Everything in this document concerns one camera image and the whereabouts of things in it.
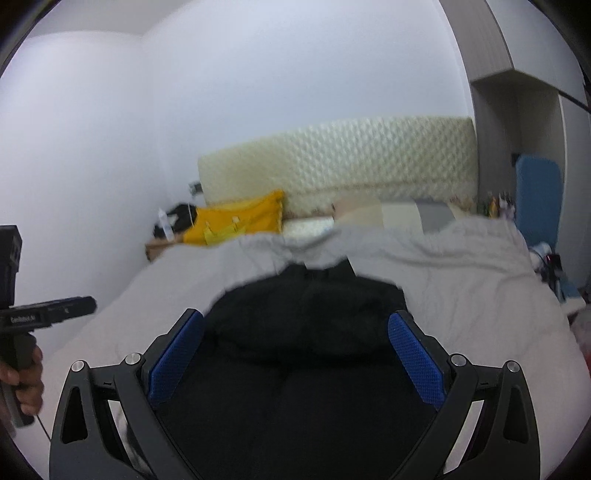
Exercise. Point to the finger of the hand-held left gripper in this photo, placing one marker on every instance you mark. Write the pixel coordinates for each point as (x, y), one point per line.
(69, 309)

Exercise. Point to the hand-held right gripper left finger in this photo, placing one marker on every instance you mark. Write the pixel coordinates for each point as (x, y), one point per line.
(178, 355)

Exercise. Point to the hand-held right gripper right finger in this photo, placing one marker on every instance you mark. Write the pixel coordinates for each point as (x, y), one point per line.
(415, 357)

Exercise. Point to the black puffer jacket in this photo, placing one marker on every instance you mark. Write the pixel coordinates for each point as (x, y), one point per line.
(304, 332)

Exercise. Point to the person's left hand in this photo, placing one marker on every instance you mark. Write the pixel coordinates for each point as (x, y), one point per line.
(33, 387)

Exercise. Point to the grey blanket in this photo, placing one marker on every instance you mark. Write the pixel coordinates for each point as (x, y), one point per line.
(461, 277)

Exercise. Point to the wooden nightstand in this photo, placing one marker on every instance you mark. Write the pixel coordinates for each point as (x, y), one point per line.
(159, 249)

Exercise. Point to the clear plastic bottle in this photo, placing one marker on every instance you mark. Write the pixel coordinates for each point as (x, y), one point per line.
(166, 226)

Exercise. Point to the black bag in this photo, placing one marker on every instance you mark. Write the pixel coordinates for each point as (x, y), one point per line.
(182, 217)

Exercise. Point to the yellow pillow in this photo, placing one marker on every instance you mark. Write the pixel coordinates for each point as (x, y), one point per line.
(235, 219)

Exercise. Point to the white pillow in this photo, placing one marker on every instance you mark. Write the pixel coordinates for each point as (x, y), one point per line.
(307, 227)

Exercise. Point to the white plastic bag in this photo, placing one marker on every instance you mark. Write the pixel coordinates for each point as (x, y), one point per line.
(582, 323)

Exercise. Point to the row of small bottles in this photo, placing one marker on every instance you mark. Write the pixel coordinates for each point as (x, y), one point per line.
(497, 205)

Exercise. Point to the blue padded chair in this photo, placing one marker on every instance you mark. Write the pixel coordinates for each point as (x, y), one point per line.
(538, 198)

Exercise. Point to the cream quilted headboard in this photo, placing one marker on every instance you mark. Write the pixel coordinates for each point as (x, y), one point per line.
(341, 157)

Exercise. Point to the grey white wardrobe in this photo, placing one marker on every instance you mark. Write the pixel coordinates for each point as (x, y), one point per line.
(521, 69)

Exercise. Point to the wall socket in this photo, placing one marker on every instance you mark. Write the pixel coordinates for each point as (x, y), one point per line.
(195, 188)

